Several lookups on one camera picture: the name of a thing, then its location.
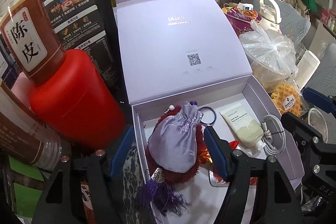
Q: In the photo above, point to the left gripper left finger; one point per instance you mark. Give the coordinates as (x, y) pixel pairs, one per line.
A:
(119, 151)

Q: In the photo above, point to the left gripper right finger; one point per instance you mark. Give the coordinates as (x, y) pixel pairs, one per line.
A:
(219, 151)

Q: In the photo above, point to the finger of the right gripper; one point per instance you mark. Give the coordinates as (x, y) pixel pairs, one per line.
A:
(319, 100)
(305, 136)

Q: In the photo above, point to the red snack packet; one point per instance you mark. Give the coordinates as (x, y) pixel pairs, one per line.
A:
(204, 155)

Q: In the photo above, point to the pink with-love pouch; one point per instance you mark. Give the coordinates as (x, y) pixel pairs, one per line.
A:
(217, 181)

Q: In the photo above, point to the hand cream tube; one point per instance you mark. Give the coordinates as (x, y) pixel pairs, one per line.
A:
(245, 127)

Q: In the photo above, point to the lavender sachet with purple tassel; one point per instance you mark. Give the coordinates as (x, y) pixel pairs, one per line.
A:
(159, 193)

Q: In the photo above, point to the dark red fluffy scrunchie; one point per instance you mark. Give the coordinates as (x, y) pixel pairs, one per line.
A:
(174, 144)

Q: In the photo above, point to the metal bowl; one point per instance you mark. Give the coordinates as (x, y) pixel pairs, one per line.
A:
(316, 120)

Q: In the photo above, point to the bag of waffle cookies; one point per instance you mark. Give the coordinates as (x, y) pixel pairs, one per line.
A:
(286, 99)

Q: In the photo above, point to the white paper roll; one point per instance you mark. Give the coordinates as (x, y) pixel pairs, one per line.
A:
(307, 66)

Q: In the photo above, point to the orange label jar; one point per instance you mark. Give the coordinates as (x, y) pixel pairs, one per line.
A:
(88, 208)

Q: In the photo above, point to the clear plastic bag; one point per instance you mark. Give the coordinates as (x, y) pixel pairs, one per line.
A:
(271, 55)

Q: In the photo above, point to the red cylinder container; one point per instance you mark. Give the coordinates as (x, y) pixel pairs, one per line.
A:
(76, 102)

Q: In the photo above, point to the far grey chair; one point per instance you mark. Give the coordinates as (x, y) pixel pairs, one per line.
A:
(293, 25)

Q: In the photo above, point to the lavender open gift box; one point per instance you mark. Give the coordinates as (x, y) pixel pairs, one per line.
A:
(177, 51)

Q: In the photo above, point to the green label jar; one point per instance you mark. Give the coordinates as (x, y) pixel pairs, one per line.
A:
(23, 187)

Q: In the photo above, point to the brown label jar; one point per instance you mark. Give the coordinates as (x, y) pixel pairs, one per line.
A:
(26, 137)

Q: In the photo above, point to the white teapot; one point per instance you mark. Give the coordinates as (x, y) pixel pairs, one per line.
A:
(270, 15)

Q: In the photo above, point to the jar with Chinese label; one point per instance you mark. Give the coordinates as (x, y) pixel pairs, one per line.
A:
(28, 34)

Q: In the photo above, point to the black food pouch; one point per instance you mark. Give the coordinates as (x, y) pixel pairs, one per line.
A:
(90, 26)

